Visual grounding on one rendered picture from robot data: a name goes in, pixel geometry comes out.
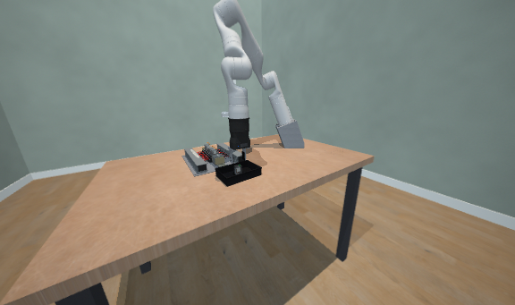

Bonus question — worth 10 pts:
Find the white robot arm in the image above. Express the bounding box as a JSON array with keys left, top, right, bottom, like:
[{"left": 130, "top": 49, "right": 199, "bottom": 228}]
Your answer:
[{"left": 213, "top": 0, "right": 292, "bottom": 125}]

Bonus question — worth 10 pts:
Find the grey relay panel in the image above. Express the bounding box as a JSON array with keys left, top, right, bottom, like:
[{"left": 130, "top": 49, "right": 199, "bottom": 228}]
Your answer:
[{"left": 182, "top": 143, "right": 245, "bottom": 176}]

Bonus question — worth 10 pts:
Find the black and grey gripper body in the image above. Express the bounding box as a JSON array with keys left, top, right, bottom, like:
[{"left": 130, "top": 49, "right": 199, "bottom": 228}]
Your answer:
[{"left": 221, "top": 104, "right": 250, "bottom": 150}]

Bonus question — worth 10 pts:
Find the black parts tray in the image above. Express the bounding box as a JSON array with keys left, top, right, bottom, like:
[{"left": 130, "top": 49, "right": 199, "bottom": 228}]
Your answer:
[{"left": 215, "top": 160, "right": 260, "bottom": 187}]

